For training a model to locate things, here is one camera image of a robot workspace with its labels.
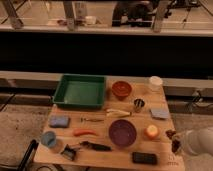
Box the blue-grey sponge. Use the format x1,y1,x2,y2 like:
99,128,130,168
150,108,169,119

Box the orange bowl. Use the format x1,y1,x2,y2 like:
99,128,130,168
112,81,132,99

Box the dark red grape bunch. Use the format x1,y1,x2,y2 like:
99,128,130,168
165,130,181,155

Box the small metal cup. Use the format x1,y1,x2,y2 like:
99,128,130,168
134,98,145,112

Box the green plastic tray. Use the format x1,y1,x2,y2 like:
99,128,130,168
53,74,106,109

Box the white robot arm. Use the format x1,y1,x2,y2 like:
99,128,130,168
172,127,213,156

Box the small metal spoon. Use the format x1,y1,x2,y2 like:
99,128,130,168
80,118,104,122

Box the black rectangular remote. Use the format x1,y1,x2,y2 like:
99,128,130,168
132,152,157,165

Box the black handled tool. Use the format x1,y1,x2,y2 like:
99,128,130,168
80,141,111,151

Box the wooden board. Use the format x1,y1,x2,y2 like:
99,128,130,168
34,83,185,171

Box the blue cloth sponge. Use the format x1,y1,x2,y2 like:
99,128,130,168
49,116,70,128

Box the purple bowl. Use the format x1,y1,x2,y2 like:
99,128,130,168
108,119,137,147

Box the orange round fruit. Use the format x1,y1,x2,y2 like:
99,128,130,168
144,125,159,139

